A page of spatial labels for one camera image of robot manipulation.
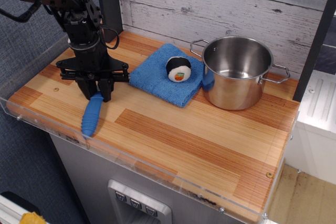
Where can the grey cabinet with button panel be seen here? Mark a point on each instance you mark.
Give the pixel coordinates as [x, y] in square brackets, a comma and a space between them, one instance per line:
[111, 192]

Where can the clear acrylic table guard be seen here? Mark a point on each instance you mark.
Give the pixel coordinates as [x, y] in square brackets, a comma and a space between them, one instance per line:
[229, 159]

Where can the plush sushi roll toy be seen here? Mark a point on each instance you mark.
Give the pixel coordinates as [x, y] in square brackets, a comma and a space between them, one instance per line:
[178, 69]

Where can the stainless steel pot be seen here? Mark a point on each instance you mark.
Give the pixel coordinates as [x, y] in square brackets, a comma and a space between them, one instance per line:
[235, 71]

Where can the white appliance at right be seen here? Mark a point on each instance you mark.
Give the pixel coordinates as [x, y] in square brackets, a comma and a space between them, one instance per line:
[311, 147]

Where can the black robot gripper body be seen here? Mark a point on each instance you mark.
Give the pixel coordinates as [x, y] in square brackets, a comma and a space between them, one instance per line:
[92, 62]

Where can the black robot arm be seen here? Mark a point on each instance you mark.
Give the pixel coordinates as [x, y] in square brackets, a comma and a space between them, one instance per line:
[80, 19]

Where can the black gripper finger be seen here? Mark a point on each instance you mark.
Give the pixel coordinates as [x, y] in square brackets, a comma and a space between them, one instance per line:
[106, 87]
[87, 86]

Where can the black vertical post left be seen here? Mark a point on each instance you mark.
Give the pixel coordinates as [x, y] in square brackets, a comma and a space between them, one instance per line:
[110, 3]

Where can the blue handled metal fork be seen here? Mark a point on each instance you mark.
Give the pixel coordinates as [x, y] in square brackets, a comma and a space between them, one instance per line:
[91, 115]

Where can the blue folded cloth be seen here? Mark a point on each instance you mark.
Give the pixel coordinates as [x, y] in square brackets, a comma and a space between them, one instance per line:
[151, 77]

